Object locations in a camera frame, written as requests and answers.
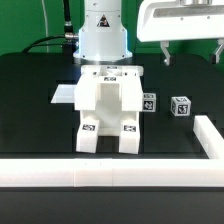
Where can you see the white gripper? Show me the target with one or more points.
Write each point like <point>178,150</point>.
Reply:
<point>171,20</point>

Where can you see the white tagged cube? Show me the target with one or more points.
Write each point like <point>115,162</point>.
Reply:
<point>149,102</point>
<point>180,106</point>

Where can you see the white chair back frame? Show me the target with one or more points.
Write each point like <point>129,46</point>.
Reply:
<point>130,88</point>

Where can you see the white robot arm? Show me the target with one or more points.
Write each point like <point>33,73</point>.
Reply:
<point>103,38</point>

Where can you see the white fiducial marker plate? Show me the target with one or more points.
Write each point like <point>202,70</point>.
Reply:
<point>64,94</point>

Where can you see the white U-shaped fence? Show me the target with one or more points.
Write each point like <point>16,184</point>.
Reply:
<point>208,172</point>

